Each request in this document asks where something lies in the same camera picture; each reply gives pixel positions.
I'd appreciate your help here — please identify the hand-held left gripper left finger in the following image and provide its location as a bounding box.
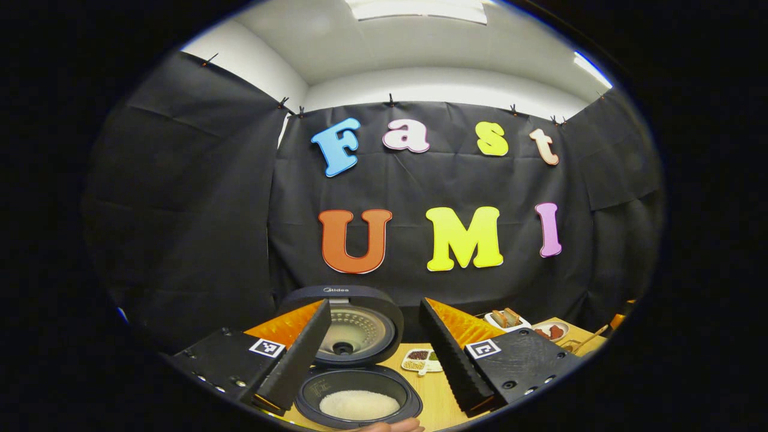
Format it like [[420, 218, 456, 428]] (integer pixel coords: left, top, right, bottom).
[[171, 299, 332, 412]]

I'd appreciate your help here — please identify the white divided condiment dish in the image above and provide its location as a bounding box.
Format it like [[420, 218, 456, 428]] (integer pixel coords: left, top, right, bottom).
[[401, 348, 444, 376]]

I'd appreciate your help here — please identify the white toaster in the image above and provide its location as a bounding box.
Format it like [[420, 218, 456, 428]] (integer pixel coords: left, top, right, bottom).
[[484, 307, 533, 333]]

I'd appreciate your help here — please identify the silver black rice cooker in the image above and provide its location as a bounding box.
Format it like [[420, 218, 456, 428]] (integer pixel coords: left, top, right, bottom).
[[277, 285, 424, 430]]

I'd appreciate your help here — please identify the white rice portion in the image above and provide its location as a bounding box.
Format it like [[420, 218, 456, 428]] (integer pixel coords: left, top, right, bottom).
[[319, 390, 401, 421]]

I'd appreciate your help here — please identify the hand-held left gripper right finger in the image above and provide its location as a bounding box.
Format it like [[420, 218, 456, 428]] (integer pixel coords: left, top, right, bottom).
[[418, 297, 586, 419]]

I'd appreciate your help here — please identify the white round plate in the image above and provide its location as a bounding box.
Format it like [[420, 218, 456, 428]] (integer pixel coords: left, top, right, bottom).
[[532, 322, 571, 343]]

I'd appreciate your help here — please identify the narrow ceiling light panel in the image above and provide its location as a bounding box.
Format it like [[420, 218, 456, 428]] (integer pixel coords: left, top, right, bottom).
[[573, 51, 614, 89]]

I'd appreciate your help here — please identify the wooden spoon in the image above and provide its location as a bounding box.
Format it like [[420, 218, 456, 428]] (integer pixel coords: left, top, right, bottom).
[[564, 324, 610, 353]]

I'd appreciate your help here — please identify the large ceiling light panel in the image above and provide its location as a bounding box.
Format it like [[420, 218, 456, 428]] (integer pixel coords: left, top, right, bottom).
[[345, 0, 488, 25]]

